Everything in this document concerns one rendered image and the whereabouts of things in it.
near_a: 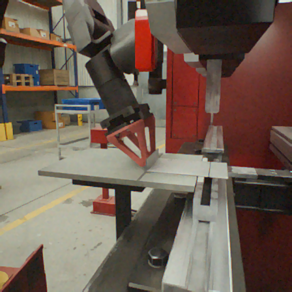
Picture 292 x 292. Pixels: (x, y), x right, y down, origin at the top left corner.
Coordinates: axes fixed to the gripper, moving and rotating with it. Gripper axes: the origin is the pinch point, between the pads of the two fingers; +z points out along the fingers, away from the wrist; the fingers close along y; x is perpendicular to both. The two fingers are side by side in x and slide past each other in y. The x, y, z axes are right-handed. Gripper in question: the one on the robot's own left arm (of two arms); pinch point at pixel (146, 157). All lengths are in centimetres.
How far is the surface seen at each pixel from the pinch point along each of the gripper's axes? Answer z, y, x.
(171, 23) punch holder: -10.7, -23.6, -15.2
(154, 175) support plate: 2.5, -5.9, -1.9
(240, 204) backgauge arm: 32, 43, -7
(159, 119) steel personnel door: -18, 727, 182
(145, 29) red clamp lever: -14.0, -16.3, -12.2
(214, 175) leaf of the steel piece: 6.5, -3.5, -10.2
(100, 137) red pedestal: -17, 155, 89
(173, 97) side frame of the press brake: -13, 85, 5
